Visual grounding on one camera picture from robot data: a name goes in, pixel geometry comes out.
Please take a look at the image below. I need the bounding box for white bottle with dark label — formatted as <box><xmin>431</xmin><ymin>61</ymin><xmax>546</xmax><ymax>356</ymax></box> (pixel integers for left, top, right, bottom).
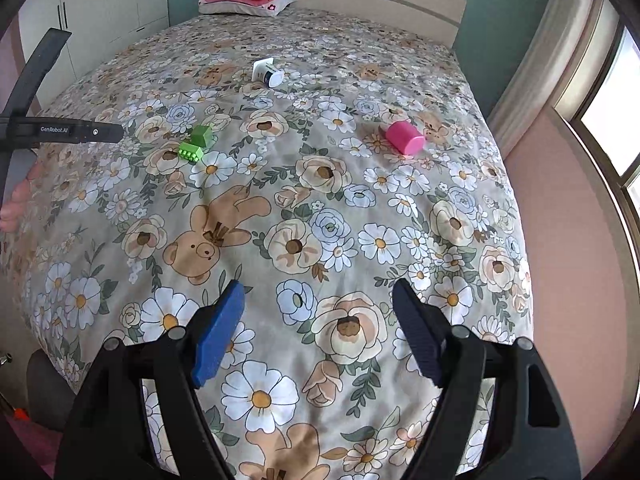
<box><xmin>252</xmin><ymin>58</ymin><xmax>284</xmax><ymax>89</ymax></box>

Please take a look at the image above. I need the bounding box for window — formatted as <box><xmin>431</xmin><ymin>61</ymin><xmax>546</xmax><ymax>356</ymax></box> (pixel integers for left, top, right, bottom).
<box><xmin>552</xmin><ymin>25</ymin><xmax>640</xmax><ymax>261</ymax></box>

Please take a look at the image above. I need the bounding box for floral printed blanket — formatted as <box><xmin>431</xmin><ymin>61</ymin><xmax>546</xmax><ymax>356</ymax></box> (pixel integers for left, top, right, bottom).
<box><xmin>0</xmin><ymin>7</ymin><xmax>534</xmax><ymax>480</ymax></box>

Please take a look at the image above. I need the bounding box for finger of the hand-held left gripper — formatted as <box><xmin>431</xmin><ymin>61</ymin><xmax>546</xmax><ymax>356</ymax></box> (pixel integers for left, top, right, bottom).
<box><xmin>95</xmin><ymin>122</ymin><xmax>125</xmax><ymax>143</ymax></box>

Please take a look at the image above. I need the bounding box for cream curtain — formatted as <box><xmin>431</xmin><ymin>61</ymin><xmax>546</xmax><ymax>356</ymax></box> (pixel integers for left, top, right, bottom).
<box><xmin>487</xmin><ymin>0</ymin><xmax>621</xmax><ymax>161</ymax></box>

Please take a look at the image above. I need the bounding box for pink fleece garment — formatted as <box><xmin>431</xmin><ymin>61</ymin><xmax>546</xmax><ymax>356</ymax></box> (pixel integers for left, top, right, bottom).
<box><xmin>12</xmin><ymin>422</ymin><xmax>68</xmax><ymax>480</ymax></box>

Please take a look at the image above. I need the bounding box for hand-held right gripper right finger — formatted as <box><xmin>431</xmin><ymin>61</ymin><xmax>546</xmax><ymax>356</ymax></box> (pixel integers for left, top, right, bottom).
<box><xmin>391</xmin><ymin>277</ymin><xmax>583</xmax><ymax>480</ymax></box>

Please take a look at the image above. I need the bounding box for white wardrobe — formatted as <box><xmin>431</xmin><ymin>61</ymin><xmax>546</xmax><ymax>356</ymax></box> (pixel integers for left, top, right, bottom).
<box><xmin>17</xmin><ymin>0</ymin><xmax>171</xmax><ymax>82</ymax></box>

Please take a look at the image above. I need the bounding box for beige wooden bed headboard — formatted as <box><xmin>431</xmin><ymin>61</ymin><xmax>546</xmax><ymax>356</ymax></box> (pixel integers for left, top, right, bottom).
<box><xmin>231</xmin><ymin>0</ymin><xmax>468</xmax><ymax>49</ymax></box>

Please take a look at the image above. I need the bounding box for white pillow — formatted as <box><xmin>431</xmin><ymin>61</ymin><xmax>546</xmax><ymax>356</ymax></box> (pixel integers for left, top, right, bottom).
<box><xmin>198</xmin><ymin>0</ymin><xmax>294</xmax><ymax>17</ymax></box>

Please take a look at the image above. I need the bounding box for pink cylinder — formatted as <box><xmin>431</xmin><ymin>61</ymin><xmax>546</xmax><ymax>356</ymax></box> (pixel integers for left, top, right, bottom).
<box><xmin>385</xmin><ymin>120</ymin><xmax>426</xmax><ymax>156</ymax></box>

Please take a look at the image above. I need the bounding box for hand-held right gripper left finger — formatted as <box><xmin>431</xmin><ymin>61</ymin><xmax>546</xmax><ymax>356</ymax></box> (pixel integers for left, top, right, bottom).
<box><xmin>54</xmin><ymin>279</ymin><xmax>247</xmax><ymax>480</ymax></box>

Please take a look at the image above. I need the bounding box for person's left hand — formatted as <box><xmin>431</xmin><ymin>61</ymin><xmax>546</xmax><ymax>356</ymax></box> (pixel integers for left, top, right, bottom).
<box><xmin>0</xmin><ymin>162</ymin><xmax>42</xmax><ymax>234</ymax></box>

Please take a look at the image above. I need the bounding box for green studded block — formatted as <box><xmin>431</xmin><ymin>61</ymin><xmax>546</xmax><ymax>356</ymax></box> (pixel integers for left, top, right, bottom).
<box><xmin>178</xmin><ymin>143</ymin><xmax>206</xmax><ymax>165</ymax></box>

